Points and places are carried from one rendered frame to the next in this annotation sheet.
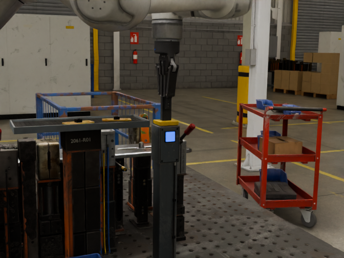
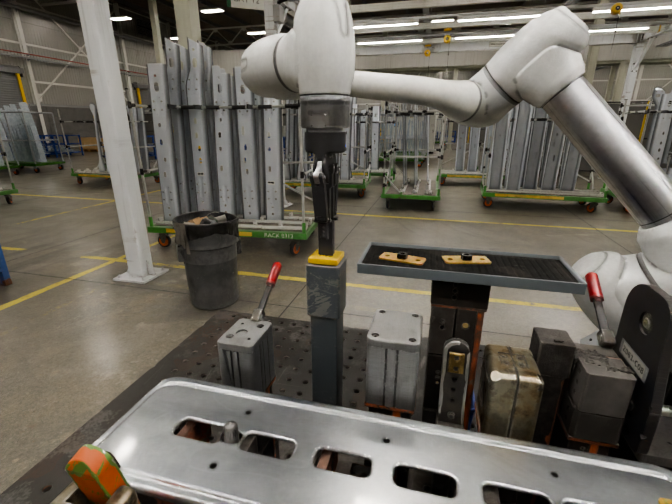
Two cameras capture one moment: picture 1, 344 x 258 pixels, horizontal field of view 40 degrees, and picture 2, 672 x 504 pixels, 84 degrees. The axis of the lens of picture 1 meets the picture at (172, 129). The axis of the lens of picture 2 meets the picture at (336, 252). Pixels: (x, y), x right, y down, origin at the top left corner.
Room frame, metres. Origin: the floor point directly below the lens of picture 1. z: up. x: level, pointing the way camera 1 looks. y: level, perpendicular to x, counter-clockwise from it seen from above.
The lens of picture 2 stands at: (1.96, 0.47, 1.40)
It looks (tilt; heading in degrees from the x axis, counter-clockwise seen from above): 19 degrees down; 218
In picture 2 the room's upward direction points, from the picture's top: straight up
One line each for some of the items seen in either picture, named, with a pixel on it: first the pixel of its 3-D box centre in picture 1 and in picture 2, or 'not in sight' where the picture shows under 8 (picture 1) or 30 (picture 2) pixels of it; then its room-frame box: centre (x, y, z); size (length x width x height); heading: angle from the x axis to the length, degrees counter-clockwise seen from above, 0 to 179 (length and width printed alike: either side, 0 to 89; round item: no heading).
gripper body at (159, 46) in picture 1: (166, 56); (325, 156); (1.41, 0.02, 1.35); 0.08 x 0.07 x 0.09; 23
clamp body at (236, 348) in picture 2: (172, 189); (253, 413); (1.60, -0.01, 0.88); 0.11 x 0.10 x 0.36; 23
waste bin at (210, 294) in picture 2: not in sight; (210, 259); (0.34, -2.08, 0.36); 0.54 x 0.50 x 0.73; 23
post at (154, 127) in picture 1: (165, 194); (327, 353); (1.41, 0.02, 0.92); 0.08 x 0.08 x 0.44; 23
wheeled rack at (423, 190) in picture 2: not in sight; (415, 154); (-4.64, -2.78, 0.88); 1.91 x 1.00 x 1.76; 24
